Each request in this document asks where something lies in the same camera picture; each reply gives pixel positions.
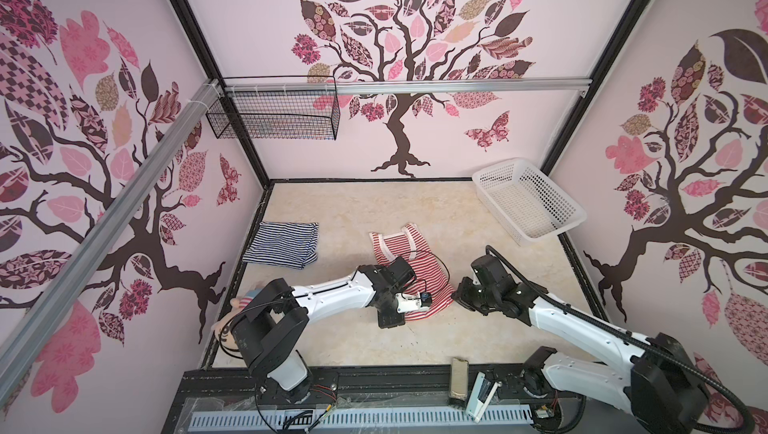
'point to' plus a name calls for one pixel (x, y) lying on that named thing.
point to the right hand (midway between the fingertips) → (449, 292)
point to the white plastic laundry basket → (527, 201)
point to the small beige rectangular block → (459, 378)
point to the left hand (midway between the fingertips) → (394, 319)
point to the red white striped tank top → (429, 275)
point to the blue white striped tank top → (287, 244)
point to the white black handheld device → (482, 396)
